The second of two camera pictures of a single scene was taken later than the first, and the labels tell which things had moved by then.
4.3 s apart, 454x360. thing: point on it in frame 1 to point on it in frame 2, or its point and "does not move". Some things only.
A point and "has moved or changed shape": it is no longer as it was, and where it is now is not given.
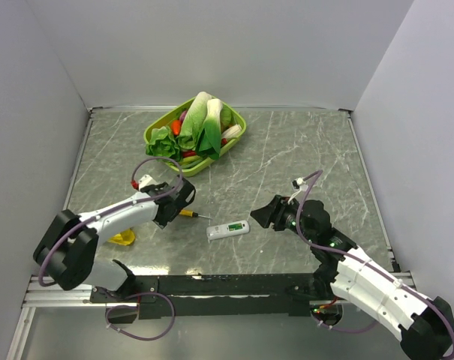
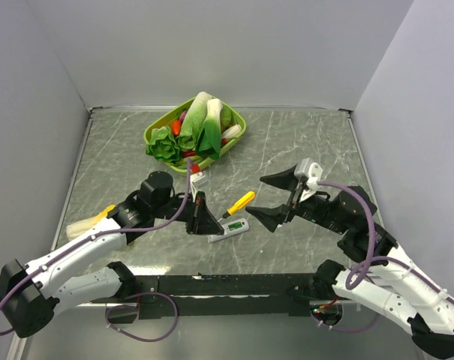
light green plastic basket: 193,135 does not move
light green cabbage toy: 193,121 does not move
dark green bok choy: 209,141 does not move
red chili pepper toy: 192,153 does not move
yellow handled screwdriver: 190,213 has moved or changed shape
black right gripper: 274,211 to 269,216
